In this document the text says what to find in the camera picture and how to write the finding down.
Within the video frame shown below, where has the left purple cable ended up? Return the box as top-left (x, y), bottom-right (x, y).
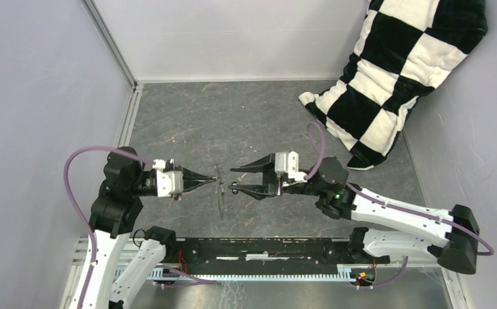
top-left (62, 145), bottom-right (218, 309)

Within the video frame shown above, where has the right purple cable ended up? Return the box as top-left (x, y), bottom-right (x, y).
top-left (305, 121), bottom-right (496, 291)

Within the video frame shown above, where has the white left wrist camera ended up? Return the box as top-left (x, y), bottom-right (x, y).
top-left (156, 170), bottom-right (183, 198)

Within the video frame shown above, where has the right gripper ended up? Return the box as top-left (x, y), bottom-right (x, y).
top-left (229, 153), bottom-right (324, 201)

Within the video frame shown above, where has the aluminium frame rail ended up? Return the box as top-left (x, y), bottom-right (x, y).
top-left (72, 237), bottom-right (460, 268)

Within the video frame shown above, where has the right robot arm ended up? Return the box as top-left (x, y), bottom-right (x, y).
top-left (229, 151), bottom-right (480, 275)

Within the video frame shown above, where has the black and white checkered blanket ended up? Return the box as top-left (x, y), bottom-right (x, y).
top-left (299, 1), bottom-right (488, 171)

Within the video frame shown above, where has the large metal keyring plate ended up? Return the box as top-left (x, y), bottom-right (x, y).
top-left (215, 164), bottom-right (225, 221)

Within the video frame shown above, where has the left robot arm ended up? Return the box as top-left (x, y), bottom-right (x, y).
top-left (63, 145), bottom-right (217, 308)

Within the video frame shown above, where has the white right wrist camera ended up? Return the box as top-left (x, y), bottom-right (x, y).
top-left (274, 151), bottom-right (307, 186)

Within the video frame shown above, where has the white slotted cable duct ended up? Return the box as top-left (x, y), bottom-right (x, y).
top-left (148, 267), bottom-right (355, 283)

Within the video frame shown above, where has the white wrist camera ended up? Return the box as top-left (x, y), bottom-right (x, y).
top-left (274, 151), bottom-right (307, 186)
top-left (156, 170), bottom-right (183, 198)

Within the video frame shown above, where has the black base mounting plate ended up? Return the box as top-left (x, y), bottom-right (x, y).
top-left (162, 238), bottom-right (391, 276)

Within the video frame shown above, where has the purple cable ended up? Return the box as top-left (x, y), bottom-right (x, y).
top-left (305, 121), bottom-right (496, 291)
top-left (62, 145), bottom-right (218, 309)

